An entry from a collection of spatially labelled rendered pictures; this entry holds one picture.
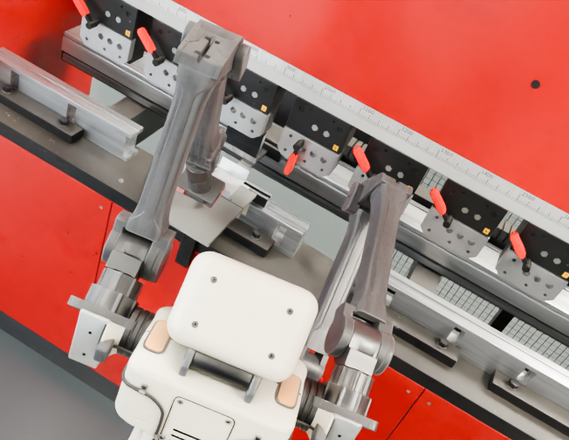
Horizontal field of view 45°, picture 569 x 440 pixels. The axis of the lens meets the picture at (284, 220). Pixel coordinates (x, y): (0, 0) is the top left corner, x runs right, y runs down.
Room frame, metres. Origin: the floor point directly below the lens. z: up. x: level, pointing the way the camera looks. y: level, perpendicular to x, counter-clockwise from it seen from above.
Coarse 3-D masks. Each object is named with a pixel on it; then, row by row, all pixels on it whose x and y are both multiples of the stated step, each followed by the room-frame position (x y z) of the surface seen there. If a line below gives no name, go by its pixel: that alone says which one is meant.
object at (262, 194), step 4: (248, 184) 1.50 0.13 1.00; (252, 184) 1.50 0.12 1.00; (252, 188) 1.50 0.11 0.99; (256, 188) 1.49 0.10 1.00; (260, 188) 1.50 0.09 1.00; (256, 192) 1.47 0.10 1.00; (260, 192) 1.49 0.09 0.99; (264, 192) 1.49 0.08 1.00; (256, 196) 1.47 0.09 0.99; (260, 196) 1.47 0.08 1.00; (264, 196) 1.47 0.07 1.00; (268, 196) 1.49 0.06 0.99; (252, 200) 1.47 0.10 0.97; (256, 200) 1.47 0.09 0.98; (260, 200) 1.47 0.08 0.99; (264, 200) 1.47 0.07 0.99; (268, 200) 1.48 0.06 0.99; (260, 204) 1.47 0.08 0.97; (264, 204) 1.47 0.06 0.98
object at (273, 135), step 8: (272, 128) 1.75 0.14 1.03; (272, 136) 1.71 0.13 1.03; (280, 136) 1.73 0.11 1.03; (264, 144) 1.68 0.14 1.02; (272, 144) 1.68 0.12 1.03; (264, 152) 1.66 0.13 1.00; (272, 152) 1.67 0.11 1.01; (248, 160) 1.59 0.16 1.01; (256, 160) 1.61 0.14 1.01; (280, 160) 1.68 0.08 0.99; (248, 168) 1.55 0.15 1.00
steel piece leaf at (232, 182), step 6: (216, 168) 1.50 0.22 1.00; (222, 168) 1.51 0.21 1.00; (216, 174) 1.48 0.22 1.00; (222, 174) 1.49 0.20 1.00; (228, 174) 1.50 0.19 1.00; (222, 180) 1.46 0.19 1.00; (228, 180) 1.47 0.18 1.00; (234, 180) 1.48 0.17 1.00; (240, 180) 1.49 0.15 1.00; (228, 186) 1.45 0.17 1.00; (234, 186) 1.46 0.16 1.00; (228, 192) 1.40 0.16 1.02
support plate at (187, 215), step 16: (176, 192) 1.34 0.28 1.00; (240, 192) 1.45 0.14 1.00; (176, 208) 1.29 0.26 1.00; (192, 208) 1.31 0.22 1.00; (208, 208) 1.33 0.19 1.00; (224, 208) 1.36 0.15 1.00; (240, 208) 1.39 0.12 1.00; (176, 224) 1.23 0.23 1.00; (192, 224) 1.25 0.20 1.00; (208, 224) 1.28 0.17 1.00; (224, 224) 1.30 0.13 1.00; (208, 240) 1.22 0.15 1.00
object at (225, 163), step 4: (224, 160) 1.52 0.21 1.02; (228, 160) 1.52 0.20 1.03; (220, 164) 1.51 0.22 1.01; (224, 164) 1.51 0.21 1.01; (228, 164) 1.51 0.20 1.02; (232, 164) 1.52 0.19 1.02; (236, 164) 1.52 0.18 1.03; (224, 168) 1.51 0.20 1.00; (228, 168) 1.51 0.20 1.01; (232, 168) 1.51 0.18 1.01; (236, 168) 1.51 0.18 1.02; (240, 168) 1.51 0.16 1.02; (244, 168) 1.51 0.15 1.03; (232, 172) 1.51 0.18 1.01; (236, 172) 1.51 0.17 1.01; (240, 172) 1.51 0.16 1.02; (244, 172) 1.51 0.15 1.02; (248, 172) 1.51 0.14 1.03; (240, 176) 1.50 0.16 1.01; (244, 176) 1.50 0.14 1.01; (244, 180) 1.50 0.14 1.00
